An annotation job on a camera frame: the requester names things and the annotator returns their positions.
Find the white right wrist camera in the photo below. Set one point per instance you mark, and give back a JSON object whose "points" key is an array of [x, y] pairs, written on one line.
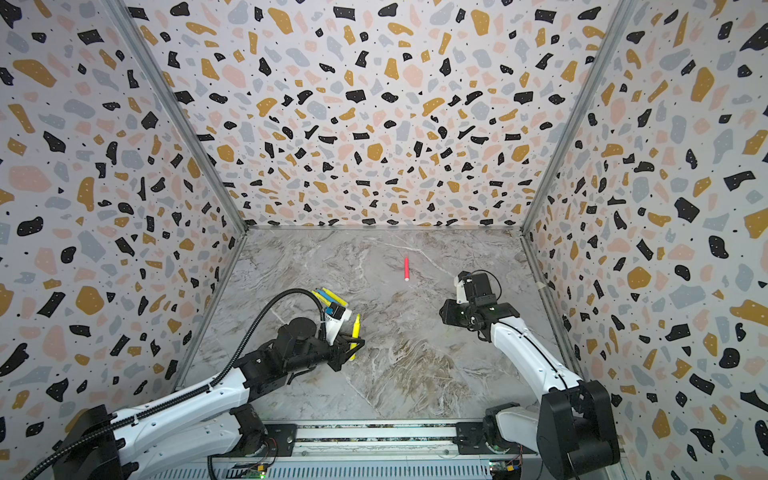
{"points": [[461, 296]]}

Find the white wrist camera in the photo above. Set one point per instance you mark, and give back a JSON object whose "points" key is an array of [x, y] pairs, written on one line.
{"points": [[336, 316], [461, 296]]}

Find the yellow highlighter pen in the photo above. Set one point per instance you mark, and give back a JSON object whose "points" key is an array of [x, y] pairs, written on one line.
{"points": [[334, 297], [355, 334]]}

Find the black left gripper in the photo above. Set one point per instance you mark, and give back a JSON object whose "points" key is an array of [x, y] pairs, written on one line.
{"points": [[340, 347]]}

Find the blue highlighter pen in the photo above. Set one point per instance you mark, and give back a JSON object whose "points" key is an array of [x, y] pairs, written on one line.
{"points": [[325, 301]]}

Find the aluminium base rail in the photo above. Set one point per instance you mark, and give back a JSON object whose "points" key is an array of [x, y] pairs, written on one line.
{"points": [[356, 449]]}

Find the metal corner post left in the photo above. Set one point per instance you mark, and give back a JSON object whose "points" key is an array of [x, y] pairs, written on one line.
{"points": [[120, 16]]}

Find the metal corner post right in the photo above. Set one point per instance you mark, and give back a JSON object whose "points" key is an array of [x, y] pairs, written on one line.
{"points": [[616, 26]]}

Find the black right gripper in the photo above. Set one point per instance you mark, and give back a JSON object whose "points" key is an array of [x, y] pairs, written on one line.
{"points": [[455, 312]]}

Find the pink highlighter pen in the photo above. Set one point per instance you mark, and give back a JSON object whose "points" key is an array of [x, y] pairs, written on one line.
{"points": [[406, 270]]}

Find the metal corner post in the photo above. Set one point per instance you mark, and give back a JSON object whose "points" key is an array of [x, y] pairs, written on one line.
{"points": [[616, 26], [120, 16]]}

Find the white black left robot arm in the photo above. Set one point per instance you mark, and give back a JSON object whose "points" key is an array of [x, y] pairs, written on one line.
{"points": [[210, 418]]}

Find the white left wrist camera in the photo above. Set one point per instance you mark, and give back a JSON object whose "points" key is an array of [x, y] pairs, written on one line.
{"points": [[336, 316]]}

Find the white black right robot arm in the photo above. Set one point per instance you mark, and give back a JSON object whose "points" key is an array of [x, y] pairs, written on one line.
{"points": [[573, 430]]}

